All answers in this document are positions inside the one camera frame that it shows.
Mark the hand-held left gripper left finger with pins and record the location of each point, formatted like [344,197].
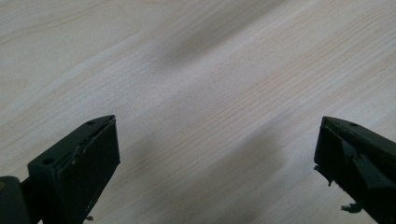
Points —
[77,168]

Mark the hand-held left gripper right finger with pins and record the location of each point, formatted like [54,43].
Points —
[358,155]

